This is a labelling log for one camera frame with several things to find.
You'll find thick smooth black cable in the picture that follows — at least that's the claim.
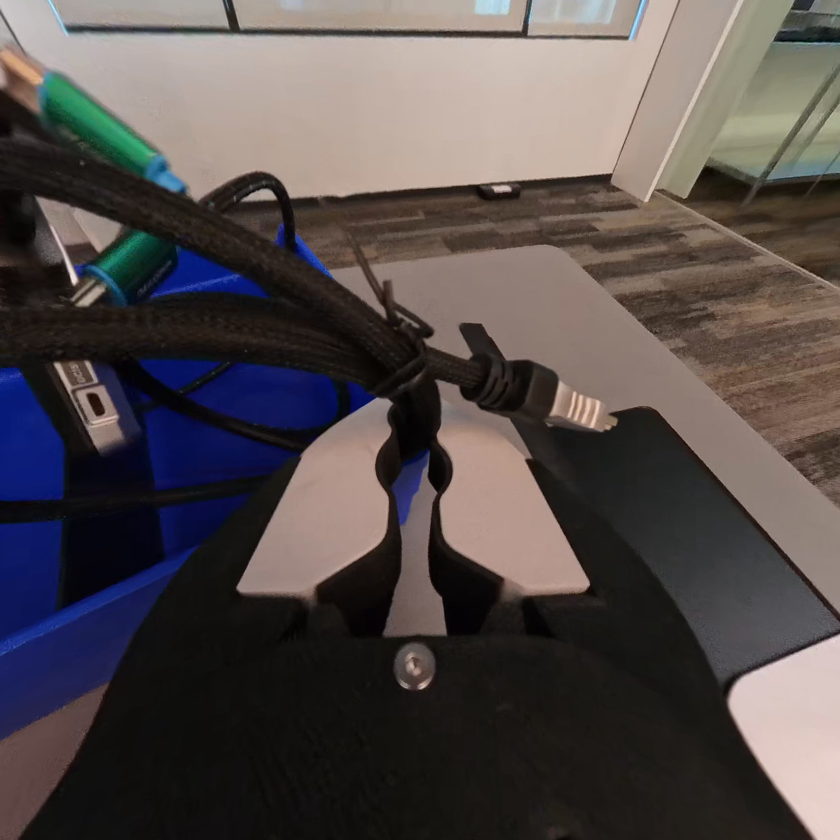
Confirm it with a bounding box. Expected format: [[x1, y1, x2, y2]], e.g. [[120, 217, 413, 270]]
[[0, 141, 619, 435]]

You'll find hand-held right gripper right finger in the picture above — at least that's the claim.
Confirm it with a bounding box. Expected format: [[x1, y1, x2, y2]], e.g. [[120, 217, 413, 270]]
[[428, 400, 592, 636]]

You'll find large gridded window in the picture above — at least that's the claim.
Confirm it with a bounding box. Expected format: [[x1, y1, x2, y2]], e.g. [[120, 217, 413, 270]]
[[46, 0, 649, 39]]

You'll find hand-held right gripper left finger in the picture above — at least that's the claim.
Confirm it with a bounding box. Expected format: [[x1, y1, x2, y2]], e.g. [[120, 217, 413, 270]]
[[236, 400, 404, 637]]

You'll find thin black cable green plug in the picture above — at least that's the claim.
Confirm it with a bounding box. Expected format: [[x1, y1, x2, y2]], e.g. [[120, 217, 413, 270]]
[[121, 362, 350, 455]]

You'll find grey hdmi switch adapter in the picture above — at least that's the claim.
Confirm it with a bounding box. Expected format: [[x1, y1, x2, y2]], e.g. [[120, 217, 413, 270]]
[[51, 360, 143, 458]]

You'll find black desk slot strip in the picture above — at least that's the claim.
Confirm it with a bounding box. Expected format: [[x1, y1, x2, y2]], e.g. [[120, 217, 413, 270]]
[[458, 323, 508, 368]]

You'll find blue plastic bin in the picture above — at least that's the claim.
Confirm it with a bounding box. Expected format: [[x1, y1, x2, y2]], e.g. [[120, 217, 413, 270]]
[[0, 223, 422, 742]]

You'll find thin black cable small plug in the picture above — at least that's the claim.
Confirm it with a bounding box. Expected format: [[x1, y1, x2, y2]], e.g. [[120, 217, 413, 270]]
[[0, 478, 265, 524]]

